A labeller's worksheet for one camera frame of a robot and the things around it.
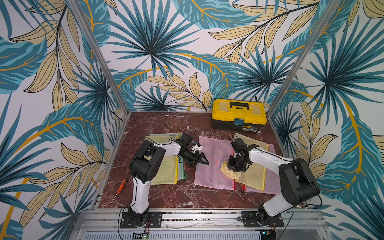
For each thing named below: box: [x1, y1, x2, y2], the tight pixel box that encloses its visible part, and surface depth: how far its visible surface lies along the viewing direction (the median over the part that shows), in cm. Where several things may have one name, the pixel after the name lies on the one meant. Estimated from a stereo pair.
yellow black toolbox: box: [211, 98, 267, 133], surface depth 100 cm
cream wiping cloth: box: [220, 160, 242, 180], surface depth 88 cm
